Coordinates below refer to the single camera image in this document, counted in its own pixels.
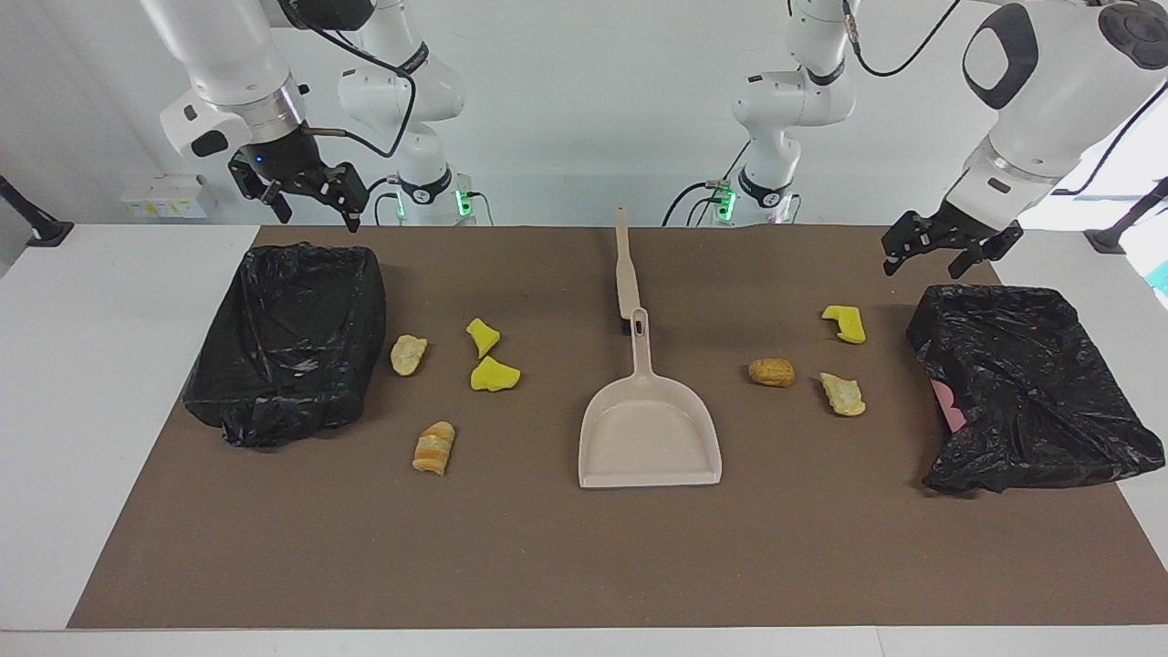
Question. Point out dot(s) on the striped croissant toy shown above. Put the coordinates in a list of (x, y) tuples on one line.
[(434, 448)]

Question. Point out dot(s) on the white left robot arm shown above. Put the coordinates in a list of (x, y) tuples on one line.
[(1049, 91)]

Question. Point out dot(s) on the teal object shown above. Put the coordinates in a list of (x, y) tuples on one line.
[(1161, 276)]

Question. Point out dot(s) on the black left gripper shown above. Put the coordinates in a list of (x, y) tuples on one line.
[(958, 230)]

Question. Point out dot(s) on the black bag over pink bin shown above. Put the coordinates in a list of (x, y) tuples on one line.
[(1022, 383)]

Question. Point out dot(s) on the beige plastic dustpan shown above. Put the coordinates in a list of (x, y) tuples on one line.
[(648, 438)]

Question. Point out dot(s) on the small yellow sponge piece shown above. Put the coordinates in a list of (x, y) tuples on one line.
[(482, 336)]

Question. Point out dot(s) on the notched yellow sponge piece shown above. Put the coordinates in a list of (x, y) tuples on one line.
[(848, 324)]

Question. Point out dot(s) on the black camera stand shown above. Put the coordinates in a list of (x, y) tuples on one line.
[(41, 230), (1109, 240)]

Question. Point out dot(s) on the black bag lined bin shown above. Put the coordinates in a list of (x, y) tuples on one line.
[(292, 347)]

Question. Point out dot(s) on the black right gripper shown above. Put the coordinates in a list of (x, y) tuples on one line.
[(292, 164)]

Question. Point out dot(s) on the ridged pastry piece toy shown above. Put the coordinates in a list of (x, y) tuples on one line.
[(843, 394)]

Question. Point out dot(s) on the brown table mat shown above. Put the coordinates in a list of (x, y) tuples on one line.
[(547, 547)]

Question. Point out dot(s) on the large yellow sponge piece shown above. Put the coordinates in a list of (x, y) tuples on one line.
[(494, 375)]

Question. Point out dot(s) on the pale dumpling toy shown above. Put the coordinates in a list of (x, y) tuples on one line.
[(408, 355)]

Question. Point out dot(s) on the beige hand brush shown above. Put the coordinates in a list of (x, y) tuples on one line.
[(627, 274)]

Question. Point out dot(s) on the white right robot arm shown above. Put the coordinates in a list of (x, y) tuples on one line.
[(228, 55)]

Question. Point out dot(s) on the white wall power box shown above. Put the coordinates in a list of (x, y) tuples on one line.
[(164, 195)]

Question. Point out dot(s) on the brown bread roll toy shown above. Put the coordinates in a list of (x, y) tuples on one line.
[(771, 372)]

